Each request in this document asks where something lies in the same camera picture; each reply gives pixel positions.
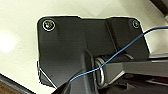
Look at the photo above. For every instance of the small round base bolt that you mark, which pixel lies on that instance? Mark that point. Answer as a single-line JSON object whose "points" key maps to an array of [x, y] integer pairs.
{"points": [[49, 24]]}

